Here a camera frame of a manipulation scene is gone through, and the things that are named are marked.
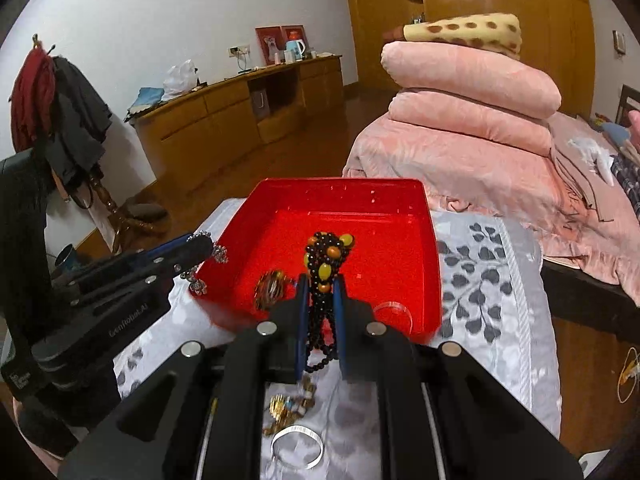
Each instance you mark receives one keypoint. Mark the blue cloth on cabinet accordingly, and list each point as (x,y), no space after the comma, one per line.
(148,98)

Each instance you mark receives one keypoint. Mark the red jacket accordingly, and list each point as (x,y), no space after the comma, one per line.
(31,99)

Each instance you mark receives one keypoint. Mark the dark bed headboard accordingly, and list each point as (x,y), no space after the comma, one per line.
(629,100)

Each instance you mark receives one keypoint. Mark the lower pink folded quilt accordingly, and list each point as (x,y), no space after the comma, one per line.
(440,111)

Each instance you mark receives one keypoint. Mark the gold pendant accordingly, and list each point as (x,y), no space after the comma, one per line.
(271,288)

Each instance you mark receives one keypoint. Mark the wooden sideboard cabinet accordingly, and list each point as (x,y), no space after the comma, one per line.
(189,139)

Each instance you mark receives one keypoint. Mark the silver bangle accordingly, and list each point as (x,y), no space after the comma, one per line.
(395,314)
(297,448)

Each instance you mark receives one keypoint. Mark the white plastic bag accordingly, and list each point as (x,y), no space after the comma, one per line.
(180,79)

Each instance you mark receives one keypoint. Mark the red photo frames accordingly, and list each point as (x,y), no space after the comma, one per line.
(273,39)

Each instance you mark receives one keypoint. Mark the plaid folded clothes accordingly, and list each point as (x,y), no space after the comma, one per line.
(627,175)

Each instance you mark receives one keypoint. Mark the wooden coat stand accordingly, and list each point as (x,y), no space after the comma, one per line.
(121,219)

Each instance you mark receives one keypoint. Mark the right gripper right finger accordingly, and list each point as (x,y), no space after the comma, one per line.
(441,414)

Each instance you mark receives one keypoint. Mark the red tin box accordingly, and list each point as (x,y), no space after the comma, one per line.
(377,234)

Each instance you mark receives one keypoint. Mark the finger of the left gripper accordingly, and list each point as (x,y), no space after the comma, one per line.
(171,251)
(82,283)

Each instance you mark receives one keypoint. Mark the pink bed sheet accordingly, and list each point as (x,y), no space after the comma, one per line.
(463,173)

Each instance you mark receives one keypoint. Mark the pink folded blanket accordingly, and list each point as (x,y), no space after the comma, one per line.
(634,128)

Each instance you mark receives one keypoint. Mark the blue patterned bin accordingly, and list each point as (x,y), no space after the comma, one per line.
(67,260)

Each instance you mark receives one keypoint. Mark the giraffe pattern pillow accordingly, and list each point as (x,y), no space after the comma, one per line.
(494,32)

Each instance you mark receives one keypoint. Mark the grey leaf pattern table cloth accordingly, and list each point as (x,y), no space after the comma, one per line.
(494,307)

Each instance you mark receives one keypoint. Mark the dark grey coat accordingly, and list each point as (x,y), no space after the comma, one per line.
(80,120)

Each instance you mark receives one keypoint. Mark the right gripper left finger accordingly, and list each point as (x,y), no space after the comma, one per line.
(200,416)

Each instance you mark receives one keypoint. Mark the blue electric kettle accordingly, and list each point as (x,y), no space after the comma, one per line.
(295,44)

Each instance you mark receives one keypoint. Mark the wall switch panel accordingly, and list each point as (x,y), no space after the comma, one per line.
(619,42)

